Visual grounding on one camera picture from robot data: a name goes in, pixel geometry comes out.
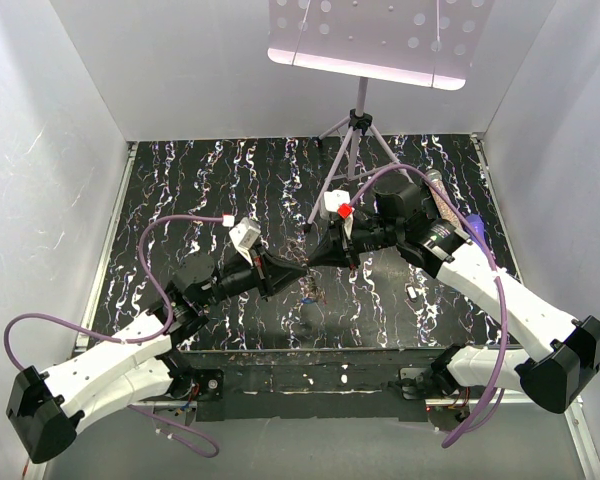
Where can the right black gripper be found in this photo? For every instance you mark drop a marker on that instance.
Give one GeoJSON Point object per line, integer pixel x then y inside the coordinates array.
{"type": "Point", "coordinates": [332, 253]}

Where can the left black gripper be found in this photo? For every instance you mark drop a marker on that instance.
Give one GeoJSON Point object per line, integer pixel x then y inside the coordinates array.
{"type": "Point", "coordinates": [275, 276]}

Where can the large toothed keyring disc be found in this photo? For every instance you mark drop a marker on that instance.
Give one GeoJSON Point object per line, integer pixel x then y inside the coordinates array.
{"type": "Point", "coordinates": [308, 284]}

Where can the white black key fob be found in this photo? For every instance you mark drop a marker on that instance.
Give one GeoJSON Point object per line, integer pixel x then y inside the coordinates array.
{"type": "Point", "coordinates": [411, 293]}

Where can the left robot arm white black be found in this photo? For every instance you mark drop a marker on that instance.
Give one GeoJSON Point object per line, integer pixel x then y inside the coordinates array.
{"type": "Point", "coordinates": [49, 408]}

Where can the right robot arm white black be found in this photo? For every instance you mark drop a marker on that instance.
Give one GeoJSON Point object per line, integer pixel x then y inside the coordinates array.
{"type": "Point", "coordinates": [557, 355]}

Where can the glitter toy microphone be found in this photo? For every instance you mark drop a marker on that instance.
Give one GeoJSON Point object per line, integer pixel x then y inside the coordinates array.
{"type": "Point", "coordinates": [440, 197]}

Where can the lilac music stand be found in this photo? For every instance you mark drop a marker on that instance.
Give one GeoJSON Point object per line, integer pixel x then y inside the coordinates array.
{"type": "Point", "coordinates": [423, 43]}

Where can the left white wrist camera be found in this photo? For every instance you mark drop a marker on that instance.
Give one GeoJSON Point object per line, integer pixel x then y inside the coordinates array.
{"type": "Point", "coordinates": [243, 234]}

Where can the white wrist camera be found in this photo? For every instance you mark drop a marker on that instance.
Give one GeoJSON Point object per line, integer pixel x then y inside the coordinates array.
{"type": "Point", "coordinates": [334, 205]}
{"type": "Point", "coordinates": [243, 234]}

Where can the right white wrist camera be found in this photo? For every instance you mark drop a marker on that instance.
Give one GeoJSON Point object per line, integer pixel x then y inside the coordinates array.
{"type": "Point", "coordinates": [334, 205]}

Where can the black front rail base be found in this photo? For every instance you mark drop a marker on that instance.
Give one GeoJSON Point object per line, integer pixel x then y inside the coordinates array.
{"type": "Point", "coordinates": [302, 384]}

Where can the aluminium frame rail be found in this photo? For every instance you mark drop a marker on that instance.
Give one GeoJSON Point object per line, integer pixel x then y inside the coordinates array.
{"type": "Point", "coordinates": [521, 441]}

